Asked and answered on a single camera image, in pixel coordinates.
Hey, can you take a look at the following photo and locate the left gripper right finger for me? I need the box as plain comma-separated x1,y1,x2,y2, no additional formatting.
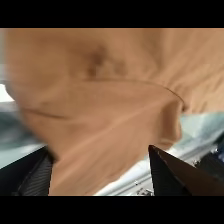
147,144,224,197

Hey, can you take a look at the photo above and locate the brown garment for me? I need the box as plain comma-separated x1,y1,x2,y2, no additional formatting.
3,28,224,197

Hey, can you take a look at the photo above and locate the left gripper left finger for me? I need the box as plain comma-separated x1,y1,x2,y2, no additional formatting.
0,146,55,197

